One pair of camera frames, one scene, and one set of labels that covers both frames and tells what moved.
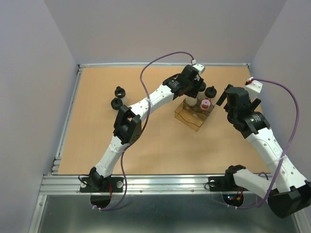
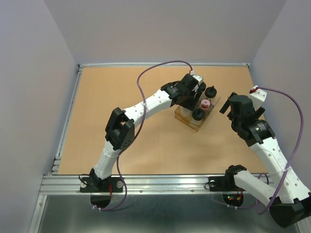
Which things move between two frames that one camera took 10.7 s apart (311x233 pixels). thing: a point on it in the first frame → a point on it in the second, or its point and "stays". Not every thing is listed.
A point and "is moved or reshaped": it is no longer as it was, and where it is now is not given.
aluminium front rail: x=190 y=184 stays
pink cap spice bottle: x=205 y=104 stays
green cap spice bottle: x=191 y=101 is moved or reshaped
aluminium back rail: x=148 y=66 stays
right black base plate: x=223 y=183 stays
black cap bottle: x=116 y=103 → x=198 y=114
